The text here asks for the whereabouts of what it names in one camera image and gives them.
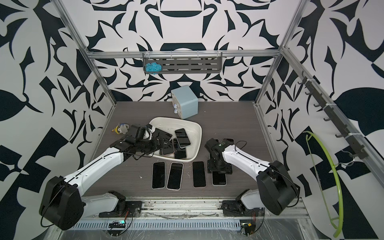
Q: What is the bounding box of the dark smartphone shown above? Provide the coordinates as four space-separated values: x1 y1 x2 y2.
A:
193 161 207 188
223 138 235 145

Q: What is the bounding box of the small yellow white toy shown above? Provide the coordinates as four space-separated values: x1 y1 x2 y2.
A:
112 123 130 135

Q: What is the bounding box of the grey slotted wall rack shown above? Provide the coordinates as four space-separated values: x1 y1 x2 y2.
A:
142 51 223 74

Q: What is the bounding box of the blue crumpled cloth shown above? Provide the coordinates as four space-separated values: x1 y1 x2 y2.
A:
145 63 163 75

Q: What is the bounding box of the blue mini drawer cabinet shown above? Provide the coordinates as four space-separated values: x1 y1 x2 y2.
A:
171 86 198 120

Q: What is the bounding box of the left green-lit circuit board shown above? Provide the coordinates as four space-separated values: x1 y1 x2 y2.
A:
108 221 127 230

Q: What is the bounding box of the right small circuit board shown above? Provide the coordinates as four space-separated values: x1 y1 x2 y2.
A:
240 223 256 236

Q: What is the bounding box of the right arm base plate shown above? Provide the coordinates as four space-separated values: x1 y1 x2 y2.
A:
220 201 265 217

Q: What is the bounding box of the white case smartphone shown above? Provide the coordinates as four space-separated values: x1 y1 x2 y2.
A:
167 163 184 191

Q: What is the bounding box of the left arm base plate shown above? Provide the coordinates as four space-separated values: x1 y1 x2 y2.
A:
99 201 143 218

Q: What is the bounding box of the grey edge smartphone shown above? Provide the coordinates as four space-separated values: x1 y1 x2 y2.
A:
152 162 166 190

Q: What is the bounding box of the black wall hook rail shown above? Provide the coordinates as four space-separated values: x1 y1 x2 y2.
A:
300 75 369 160

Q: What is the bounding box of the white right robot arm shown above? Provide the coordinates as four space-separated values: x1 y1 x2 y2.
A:
205 139 300 216

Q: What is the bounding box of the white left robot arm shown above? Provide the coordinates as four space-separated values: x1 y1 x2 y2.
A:
39 124 173 230

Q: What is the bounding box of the pink case smartphone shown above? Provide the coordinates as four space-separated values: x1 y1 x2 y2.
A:
212 172 227 186

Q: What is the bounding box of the white plastic storage tub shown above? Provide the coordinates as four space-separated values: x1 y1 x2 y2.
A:
149 117 202 163

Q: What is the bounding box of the green hoop tube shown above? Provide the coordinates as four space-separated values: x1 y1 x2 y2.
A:
302 130 344 238

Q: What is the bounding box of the white slotted cable duct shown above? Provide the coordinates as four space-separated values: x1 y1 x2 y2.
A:
71 219 241 231

